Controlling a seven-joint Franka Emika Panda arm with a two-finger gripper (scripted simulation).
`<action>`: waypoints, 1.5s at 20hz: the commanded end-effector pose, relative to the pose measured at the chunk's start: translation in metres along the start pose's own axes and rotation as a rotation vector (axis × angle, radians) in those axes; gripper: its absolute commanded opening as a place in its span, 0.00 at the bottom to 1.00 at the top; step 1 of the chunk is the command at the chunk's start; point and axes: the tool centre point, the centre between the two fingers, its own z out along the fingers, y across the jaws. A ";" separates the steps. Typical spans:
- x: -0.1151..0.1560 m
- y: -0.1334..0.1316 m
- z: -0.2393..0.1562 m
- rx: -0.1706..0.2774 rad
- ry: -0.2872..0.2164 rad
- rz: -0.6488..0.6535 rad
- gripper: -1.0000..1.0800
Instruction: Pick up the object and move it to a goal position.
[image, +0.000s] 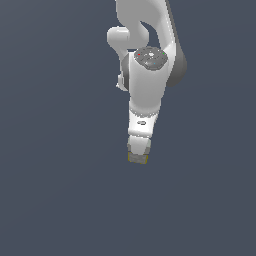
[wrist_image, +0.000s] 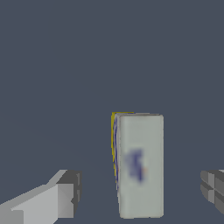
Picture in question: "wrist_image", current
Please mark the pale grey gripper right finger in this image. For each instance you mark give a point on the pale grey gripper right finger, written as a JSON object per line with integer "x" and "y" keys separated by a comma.
{"x": 214, "y": 186}

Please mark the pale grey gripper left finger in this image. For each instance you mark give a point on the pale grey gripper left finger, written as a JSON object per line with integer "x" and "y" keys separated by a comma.
{"x": 49, "y": 198}

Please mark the white box with blue print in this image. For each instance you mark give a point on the white box with blue print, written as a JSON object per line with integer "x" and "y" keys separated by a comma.
{"x": 141, "y": 166}

